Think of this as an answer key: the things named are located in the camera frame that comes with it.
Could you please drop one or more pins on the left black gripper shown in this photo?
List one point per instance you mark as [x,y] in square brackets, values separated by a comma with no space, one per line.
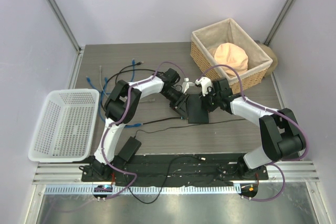
[181,107]

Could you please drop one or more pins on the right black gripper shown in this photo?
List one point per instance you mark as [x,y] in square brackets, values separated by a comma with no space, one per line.
[205,99]

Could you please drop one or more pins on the black network switch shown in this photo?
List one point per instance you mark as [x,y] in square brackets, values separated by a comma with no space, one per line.
[196,114]

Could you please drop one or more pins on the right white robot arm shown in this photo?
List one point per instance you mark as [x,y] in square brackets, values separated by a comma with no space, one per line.
[279,130]

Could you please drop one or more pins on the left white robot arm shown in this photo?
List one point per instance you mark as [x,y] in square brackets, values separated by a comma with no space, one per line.
[120,109]

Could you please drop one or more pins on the peach cloth bundle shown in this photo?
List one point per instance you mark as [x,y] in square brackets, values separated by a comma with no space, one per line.
[231,55]

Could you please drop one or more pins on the wicker basket with liner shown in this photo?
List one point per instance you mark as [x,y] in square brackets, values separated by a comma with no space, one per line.
[206,39]

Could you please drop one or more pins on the black power adapter brick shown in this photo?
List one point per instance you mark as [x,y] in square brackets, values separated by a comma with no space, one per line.
[129,149]

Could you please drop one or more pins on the white plastic basket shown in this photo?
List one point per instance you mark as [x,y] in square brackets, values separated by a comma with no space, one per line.
[65,127]

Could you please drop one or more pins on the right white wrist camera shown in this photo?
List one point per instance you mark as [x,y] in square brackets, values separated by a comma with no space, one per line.
[206,85]

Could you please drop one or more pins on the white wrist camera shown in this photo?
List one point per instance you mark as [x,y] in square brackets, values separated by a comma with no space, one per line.
[186,85]
[206,85]

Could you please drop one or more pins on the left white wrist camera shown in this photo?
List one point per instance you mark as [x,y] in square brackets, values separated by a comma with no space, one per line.
[186,85]

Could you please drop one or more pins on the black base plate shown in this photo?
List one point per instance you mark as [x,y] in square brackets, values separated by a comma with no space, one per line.
[173,170]

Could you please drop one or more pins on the white slotted cable duct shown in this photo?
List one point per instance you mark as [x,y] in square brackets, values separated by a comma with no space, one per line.
[96,189]

